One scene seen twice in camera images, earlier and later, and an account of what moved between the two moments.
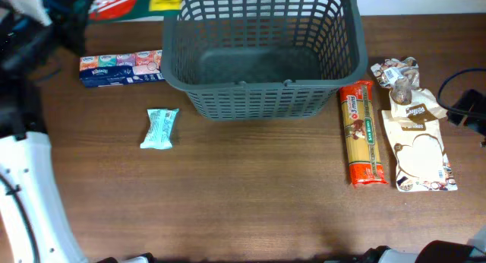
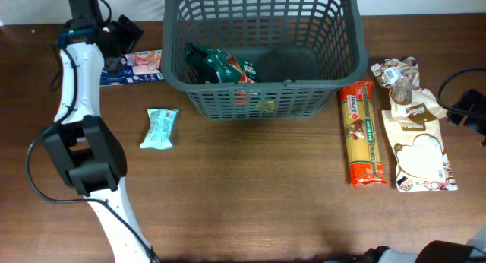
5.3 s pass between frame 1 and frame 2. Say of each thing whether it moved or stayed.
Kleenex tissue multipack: stayed
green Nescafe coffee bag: moved
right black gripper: stayed
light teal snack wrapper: stayed
